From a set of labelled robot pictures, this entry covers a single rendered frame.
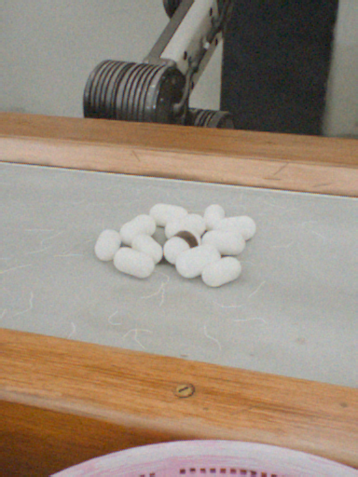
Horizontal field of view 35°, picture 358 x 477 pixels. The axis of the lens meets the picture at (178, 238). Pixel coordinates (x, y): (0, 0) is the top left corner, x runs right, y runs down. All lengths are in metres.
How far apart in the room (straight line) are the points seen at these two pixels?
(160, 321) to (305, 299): 0.11
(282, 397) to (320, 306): 0.13
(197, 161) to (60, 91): 2.27
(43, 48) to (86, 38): 0.22
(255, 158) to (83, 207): 0.19
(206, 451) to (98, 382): 0.07
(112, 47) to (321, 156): 2.13
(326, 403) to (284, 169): 0.34
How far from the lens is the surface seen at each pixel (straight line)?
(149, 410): 0.30
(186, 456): 0.28
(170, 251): 0.45
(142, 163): 0.63
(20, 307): 0.43
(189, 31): 0.97
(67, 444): 0.33
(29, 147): 0.69
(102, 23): 2.70
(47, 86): 2.89
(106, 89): 0.89
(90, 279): 0.45
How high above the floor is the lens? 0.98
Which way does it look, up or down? 29 degrees down
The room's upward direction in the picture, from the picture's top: straight up
